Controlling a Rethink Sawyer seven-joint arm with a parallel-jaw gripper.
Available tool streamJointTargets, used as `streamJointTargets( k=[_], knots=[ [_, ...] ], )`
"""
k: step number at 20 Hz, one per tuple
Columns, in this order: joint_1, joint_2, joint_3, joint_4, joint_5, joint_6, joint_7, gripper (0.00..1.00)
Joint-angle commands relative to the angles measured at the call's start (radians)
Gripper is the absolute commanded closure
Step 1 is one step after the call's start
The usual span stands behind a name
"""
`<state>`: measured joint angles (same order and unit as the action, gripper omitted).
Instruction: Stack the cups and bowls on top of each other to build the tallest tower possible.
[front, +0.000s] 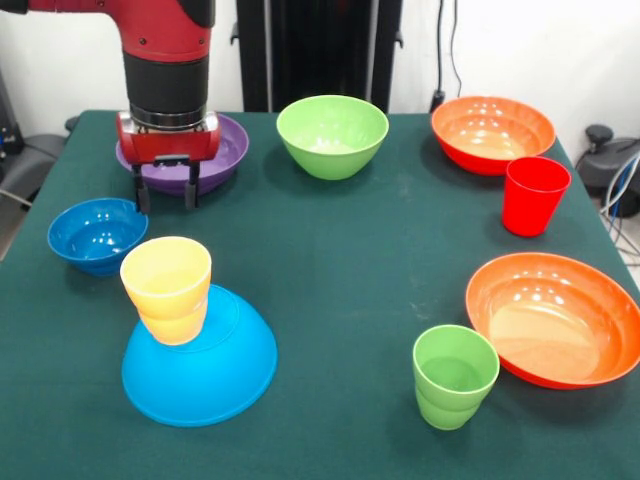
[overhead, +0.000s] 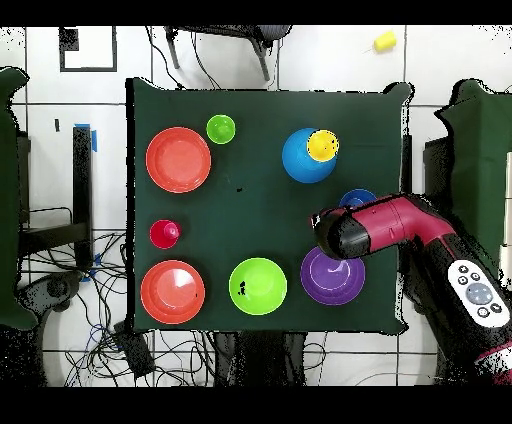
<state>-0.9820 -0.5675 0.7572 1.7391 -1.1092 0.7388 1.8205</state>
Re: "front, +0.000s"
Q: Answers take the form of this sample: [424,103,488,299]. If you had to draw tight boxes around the black equipment box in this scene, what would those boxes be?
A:
[0,69,26,161]

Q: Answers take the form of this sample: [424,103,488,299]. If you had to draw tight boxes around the yellow stepped plastic cup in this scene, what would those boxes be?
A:
[119,236,213,347]

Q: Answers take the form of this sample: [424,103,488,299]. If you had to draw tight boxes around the orange plastic bowl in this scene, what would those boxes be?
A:
[430,95,557,177]
[464,252,640,390]

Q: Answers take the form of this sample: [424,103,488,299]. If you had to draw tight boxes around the light blue plastic bowl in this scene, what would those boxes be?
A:
[121,283,279,428]

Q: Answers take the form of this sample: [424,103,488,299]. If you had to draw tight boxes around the blue and white cables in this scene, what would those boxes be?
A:
[602,152,640,256]

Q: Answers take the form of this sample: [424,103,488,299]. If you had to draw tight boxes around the dark green tablecloth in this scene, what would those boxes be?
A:
[0,109,640,480]

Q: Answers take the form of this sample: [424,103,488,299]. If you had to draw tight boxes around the purple plastic bowl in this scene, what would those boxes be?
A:
[115,113,250,197]

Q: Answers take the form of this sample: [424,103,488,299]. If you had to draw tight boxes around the dark blue plastic bowl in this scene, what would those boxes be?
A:
[46,197,150,279]

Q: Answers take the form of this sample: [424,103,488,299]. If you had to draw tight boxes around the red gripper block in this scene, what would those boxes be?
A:
[115,110,223,215]

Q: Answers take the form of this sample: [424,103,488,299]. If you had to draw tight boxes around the green stepped plastic cup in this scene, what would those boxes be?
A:
[412,324,501,432]

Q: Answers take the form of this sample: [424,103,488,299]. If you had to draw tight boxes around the red plastic cup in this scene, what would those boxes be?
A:
[501,156,573,238]

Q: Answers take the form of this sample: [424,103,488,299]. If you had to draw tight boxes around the light green plastic bowl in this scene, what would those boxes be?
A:
[275,94,390,182]

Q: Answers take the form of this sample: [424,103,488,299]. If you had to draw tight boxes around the black wall cable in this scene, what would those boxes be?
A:
[430,0,464,114]

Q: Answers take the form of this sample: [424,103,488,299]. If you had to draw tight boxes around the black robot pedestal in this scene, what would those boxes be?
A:
[230,0,405,114]

